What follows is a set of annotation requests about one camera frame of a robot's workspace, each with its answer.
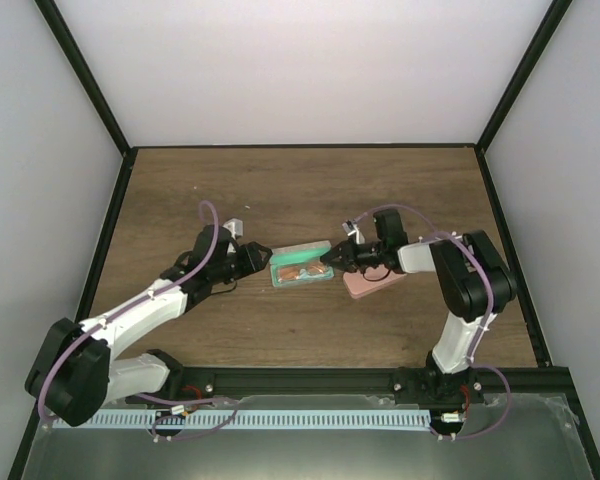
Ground purple cable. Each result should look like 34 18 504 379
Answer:
352 204 512 444
36 200 240 444

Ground blue slotted cable duct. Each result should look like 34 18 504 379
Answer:
83 409 431 431

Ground pink glasses case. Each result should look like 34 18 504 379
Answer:
343 268 406 299

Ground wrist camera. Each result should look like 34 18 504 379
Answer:
223 218 244 240
342 219 365 245

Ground orange sunglasses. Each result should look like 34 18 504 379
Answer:
277 263 329 283

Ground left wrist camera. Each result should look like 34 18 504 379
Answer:
223 218 244 240

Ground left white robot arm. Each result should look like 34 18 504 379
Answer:
25 220 272 426

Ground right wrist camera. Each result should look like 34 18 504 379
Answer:
342 219 365 245

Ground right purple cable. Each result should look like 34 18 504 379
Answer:
352 204 512 444

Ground black aluminium frame rail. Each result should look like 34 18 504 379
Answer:
44 367 581 401

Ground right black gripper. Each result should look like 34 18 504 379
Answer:
321 238 387 275

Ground grey glasses case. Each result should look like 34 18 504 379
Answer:
269 240 334 288

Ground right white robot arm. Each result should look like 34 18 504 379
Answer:
320 204 517 403

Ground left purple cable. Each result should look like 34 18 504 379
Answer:
36 200 240 444

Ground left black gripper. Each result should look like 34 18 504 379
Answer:
211 243 274 285

